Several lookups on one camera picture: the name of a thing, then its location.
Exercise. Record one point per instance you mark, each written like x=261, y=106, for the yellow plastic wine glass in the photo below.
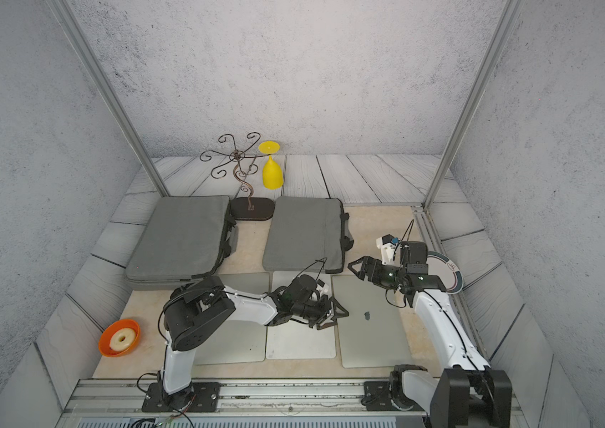
x=273, y=177

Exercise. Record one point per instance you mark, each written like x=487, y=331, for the orange round object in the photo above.
x=119, y=339

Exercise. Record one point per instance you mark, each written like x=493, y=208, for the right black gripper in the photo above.
x=374, y=277

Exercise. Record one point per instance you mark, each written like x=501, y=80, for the copper wire stand dark base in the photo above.
x=247, y=207

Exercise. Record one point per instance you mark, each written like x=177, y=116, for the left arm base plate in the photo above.
x=199, y=397

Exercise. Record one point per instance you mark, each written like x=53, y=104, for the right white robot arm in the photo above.
x=469, y=392

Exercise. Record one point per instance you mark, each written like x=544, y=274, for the white plate green rim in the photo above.
x=446, y=269

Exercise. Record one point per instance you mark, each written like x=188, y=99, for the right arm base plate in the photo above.
x=382, y=395

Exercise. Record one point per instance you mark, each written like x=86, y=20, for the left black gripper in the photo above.
x=324, y=307

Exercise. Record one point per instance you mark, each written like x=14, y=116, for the grey zippered laptop bag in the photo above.
x=185, y=240

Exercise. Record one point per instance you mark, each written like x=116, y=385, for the silver apple laptop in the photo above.
x=372, y=335
x=237, y=341

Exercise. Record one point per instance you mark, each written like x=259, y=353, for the aluminium front rail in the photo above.
x=242, y=403

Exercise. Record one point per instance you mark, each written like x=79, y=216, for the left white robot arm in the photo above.
x=196, y=311

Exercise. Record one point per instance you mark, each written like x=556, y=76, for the white laptop yellow logo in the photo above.
x=293, y=341

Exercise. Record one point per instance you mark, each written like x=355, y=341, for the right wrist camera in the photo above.
x=388, y=246

